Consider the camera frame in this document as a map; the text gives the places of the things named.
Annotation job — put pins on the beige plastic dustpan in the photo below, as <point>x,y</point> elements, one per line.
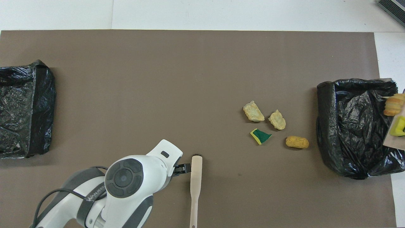
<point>394,142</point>

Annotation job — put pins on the brown table mat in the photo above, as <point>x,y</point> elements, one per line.
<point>158,79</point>

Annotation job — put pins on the small yellow bread chunk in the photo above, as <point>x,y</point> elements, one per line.
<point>277,120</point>

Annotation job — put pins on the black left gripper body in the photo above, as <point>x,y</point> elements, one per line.
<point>177,170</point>

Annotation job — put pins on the grey ribbed device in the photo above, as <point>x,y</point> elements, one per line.
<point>394,8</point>

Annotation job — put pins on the triangular green yellow sponge piece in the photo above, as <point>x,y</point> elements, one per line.
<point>261,136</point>

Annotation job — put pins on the large yellow bread chunk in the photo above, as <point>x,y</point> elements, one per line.
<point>253,112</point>

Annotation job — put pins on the brown toy potato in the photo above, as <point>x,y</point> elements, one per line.
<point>297,142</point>

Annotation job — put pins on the notched green yellow sponge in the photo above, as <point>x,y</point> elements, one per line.
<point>397,126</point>

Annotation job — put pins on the orange toy croissant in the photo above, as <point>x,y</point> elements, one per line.
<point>394,106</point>

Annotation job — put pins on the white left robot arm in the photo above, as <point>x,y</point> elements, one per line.
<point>148,177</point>

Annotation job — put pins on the beige hand brush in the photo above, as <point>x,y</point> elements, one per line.
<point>196,177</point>

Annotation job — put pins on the black bag lined bin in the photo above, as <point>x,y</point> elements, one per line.
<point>19,110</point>
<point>357,126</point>

